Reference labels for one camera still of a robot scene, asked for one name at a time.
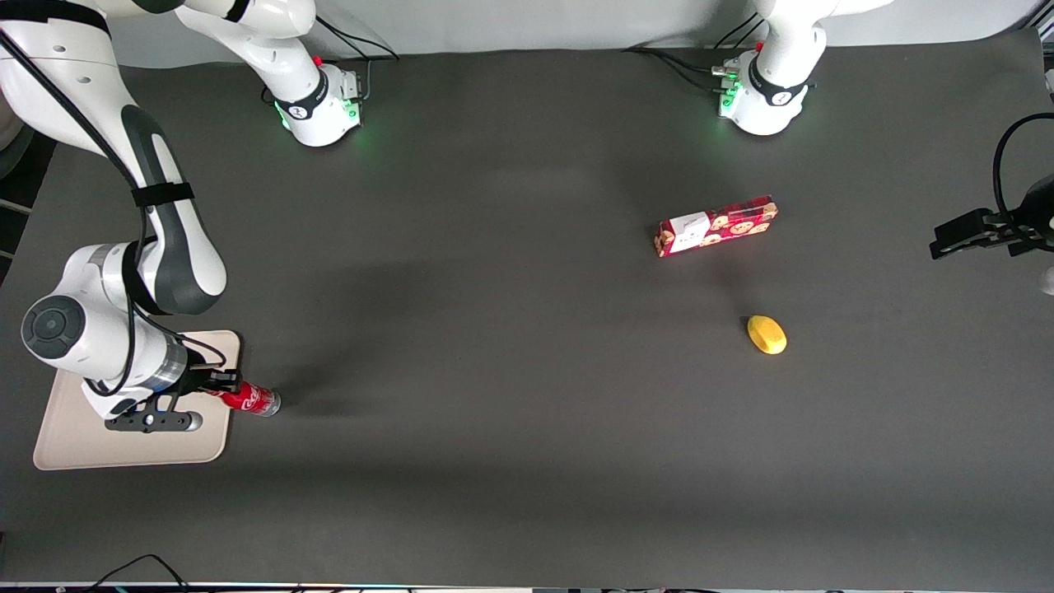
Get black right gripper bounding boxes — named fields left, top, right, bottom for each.
left=169, top=348, right=242, bottom=399

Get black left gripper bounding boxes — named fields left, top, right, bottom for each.
left=930, top=174, right=1054, bottom=261

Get red soda can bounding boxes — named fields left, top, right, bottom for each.
left=208, top=381, right=282, bottom=418

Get beige plastic tray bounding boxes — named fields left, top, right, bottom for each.
left=33, top=330, right=242, bottom=471

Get yellow lemon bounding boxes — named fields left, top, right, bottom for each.
left=747, top=315, right=788, bottom=356

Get red tartan cookie box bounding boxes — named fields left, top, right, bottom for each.
left=654, top=194, right=779, bottom=259

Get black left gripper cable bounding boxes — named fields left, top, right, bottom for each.
left=991, top=112, right=1054, bottom=227

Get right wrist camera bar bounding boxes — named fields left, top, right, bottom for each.
left=104, top=407, right=203, bottom=434

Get black cable at table edge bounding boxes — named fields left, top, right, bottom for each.
left=82, top=553, right=192, bottom=593

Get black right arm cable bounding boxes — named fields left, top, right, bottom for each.
left=0, top=29, right=228, bottom=398

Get black left base cables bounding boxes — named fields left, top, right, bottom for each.
left=624, top=12, right=763, bottom=93

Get black right base cable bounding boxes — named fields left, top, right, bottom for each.
left=262, top=15, right=401, bottom=104

